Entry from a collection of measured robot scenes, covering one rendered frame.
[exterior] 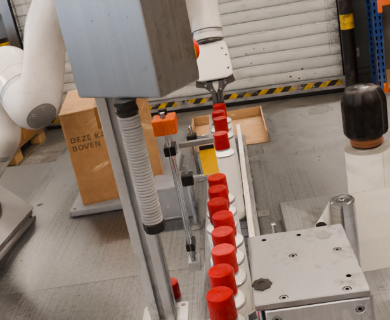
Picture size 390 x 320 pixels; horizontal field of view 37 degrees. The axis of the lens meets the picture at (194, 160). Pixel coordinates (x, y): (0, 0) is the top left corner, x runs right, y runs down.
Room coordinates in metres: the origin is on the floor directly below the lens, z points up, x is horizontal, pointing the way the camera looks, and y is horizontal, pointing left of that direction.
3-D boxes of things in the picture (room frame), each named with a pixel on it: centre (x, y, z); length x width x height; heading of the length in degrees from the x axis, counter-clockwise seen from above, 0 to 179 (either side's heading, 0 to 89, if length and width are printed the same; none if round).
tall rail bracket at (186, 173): (1.29, 0.00, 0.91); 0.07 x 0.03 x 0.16; 84
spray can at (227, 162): (1.19, -0.07, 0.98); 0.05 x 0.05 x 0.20
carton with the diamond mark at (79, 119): (1.67, 0.22, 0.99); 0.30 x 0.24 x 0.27; 3
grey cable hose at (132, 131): (0.81, 0.08, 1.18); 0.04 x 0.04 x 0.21
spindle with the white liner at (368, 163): (1.01, -0.32, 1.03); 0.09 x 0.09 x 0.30
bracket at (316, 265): (0.53, -0.09, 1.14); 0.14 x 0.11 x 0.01; 174
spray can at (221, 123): (1.30, -0.08, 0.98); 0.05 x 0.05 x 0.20
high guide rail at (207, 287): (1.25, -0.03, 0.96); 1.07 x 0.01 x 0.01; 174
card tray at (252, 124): (1.95, -0.14, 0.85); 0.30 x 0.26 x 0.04; 174
